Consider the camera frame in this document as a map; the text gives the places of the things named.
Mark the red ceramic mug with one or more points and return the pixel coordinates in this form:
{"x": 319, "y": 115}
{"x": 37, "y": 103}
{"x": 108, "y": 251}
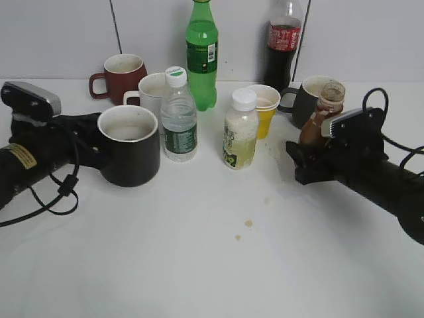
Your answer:
{"x": 122, "y": 73}

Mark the white paper cup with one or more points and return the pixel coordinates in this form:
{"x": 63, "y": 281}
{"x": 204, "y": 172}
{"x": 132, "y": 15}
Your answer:
{"x": 267, "y": 97}

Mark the yellow paper cup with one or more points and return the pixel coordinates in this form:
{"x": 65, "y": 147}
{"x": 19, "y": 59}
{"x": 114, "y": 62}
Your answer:
{"x": 265, "y": 122}

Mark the cola bottle red label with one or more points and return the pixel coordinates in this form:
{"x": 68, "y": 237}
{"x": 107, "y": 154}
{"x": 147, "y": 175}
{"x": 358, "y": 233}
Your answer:
{"x": 285, "y": 23}

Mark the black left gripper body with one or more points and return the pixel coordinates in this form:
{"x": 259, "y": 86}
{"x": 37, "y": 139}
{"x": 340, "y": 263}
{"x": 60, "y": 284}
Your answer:
{"x": 64, "y": 140}

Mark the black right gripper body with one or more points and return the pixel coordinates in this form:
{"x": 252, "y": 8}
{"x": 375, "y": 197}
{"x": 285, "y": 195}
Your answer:
{"x": 352, "y": 159}

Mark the white ceramic mug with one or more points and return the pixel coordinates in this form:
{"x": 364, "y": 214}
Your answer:
{"x": 150, "y": 92}

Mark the green soda bottle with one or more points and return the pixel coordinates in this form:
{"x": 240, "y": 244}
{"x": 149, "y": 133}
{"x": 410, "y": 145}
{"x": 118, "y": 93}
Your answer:
{"x": 201, "y": 37}

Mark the brown coffee bottle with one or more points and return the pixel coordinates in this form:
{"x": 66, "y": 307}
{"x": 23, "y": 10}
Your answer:
{"x": 329, "y": 104}

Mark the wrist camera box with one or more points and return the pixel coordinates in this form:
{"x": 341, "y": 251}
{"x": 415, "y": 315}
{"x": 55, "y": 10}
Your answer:
{"x": 29, "y": 103}
{"x": 352, "y": 122}

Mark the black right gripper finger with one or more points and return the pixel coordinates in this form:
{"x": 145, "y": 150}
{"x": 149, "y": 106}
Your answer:
{"x": 306, "y": 156}

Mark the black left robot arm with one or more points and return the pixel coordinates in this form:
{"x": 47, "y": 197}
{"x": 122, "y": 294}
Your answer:
{"x": 14, "y": 156}

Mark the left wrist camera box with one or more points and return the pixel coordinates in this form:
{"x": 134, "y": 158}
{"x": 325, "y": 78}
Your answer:
{"x": 29, "y": 103}

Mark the dark grey ceramic mug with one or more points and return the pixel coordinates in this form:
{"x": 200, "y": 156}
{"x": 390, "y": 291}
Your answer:
{"x": 306, "y": 97}

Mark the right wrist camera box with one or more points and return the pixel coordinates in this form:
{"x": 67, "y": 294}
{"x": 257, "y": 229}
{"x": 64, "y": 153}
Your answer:
{"x": 352, "y": 122}

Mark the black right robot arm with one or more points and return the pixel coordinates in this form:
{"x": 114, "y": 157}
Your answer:
{"x": 402, "y": 196}

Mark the clear water bottle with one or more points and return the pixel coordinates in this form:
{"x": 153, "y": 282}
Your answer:
{"x": 178, "y": 116}

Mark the black ceramic mug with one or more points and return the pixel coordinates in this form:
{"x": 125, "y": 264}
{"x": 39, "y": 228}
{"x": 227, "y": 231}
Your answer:
{"x": 131, "y": 141}

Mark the milky drink bottle white cap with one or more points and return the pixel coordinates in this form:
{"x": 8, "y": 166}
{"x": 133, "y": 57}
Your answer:
{"x": 240, "y": 129}

